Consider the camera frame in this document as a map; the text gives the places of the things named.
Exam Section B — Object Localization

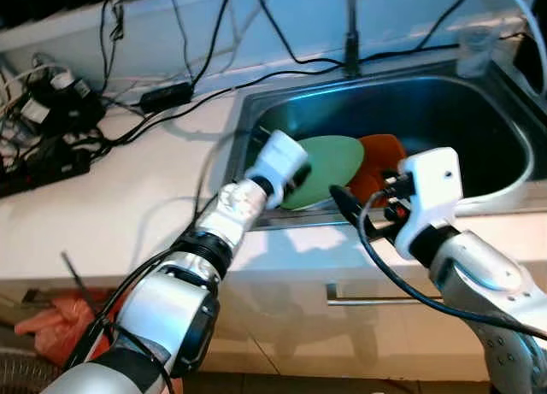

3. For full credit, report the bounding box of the stainless steel sink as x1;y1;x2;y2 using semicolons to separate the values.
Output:
225;62;547;231

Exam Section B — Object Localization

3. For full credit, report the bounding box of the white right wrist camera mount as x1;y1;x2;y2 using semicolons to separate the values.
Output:
394;147;465;261

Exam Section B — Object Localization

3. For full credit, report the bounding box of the metal cabinet handle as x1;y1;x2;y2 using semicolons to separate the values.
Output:
326;281;445;308

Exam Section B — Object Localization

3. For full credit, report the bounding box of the black wall cable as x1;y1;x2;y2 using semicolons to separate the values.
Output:
190;0;236;91
256;0;347;66
410;0;475;53

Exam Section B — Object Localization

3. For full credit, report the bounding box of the white hose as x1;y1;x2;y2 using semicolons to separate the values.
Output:
498;0;547;70

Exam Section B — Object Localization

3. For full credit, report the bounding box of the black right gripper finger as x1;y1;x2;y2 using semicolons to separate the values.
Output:
328;185;381;237

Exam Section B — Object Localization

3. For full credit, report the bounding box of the slim black power adapter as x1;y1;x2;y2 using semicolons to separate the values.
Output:
138;81;195;115

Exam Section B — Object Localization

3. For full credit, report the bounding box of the orange plate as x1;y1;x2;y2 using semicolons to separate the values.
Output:
346;133;408;205

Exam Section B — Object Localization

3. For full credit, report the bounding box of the black power adapter pile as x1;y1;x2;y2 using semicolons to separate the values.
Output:
15;68;109;140

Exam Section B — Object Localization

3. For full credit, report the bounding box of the metal sink faucet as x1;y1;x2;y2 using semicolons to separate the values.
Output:
342;0;367;77

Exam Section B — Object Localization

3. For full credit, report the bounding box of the metal wire fan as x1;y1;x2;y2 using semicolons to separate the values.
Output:
0;347;74;394

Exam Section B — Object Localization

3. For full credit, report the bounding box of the green plate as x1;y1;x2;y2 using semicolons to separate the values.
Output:
278;135;367;212

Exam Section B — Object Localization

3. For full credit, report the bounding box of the black power strip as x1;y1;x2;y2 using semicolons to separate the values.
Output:
0;144;95;198

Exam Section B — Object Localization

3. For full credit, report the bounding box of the black counter cable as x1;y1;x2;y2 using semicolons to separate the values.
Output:
190;31;526;96

